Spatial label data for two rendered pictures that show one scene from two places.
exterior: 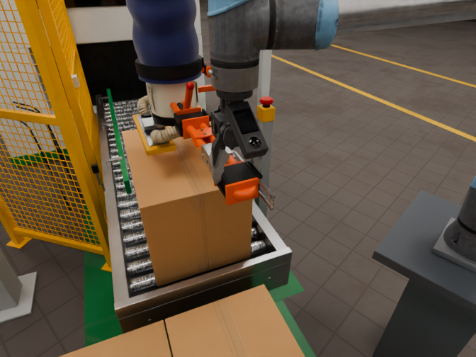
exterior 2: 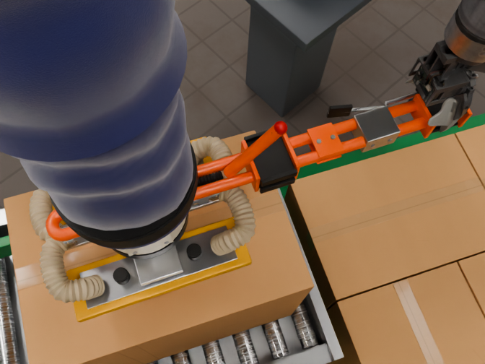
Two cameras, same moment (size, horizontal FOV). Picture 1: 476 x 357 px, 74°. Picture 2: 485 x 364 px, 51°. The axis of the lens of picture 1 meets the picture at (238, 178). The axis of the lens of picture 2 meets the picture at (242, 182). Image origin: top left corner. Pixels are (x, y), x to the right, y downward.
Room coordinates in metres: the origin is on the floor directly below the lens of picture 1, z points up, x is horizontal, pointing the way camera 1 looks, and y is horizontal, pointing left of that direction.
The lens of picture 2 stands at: (0.94, 0.55, 2.02)
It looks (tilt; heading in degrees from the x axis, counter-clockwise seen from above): 67 degrees down; 270
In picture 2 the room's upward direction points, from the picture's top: 5 degrees clockwise
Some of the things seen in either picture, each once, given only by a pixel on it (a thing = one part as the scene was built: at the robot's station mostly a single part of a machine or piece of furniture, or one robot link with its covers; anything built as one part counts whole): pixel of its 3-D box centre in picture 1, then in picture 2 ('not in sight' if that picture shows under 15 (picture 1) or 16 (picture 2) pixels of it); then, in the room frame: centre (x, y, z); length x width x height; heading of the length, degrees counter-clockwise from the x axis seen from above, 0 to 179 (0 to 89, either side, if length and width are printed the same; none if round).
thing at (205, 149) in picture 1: (217, 156); (374, 128); (0.70, 0.05, 1.18); 0.07 x 0.07 x 0.04; 23
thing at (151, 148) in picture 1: (151, 127); (159, 265); (1.08, 0.33, 1.08); 0.34 x 0.10 x 0.05; 23
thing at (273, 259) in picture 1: (210, 280); (292, 241); (0.78, 0.10, 0.58); 0.70 x 0.03 x 0.06; 112
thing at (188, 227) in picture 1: (183, 191); (164, 263); (1.12, 0.24, 0.75); 0.60 x 0.40 x 0.40; 22
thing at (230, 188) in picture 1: (234, 182); (439, 110); (0.57, 0.01, 1.19); 0.08 x 0.07 x 0.05; 23
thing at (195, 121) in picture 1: (193, 122); (269, 159); (0.89, 0.14, 1.19); 0.10 x 0.08 x 0.06; 113
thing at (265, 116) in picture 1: (261, 187); not in sight; (1.50, -0.14, 0.50); 0.07 x 0.07 x 1.00; 22
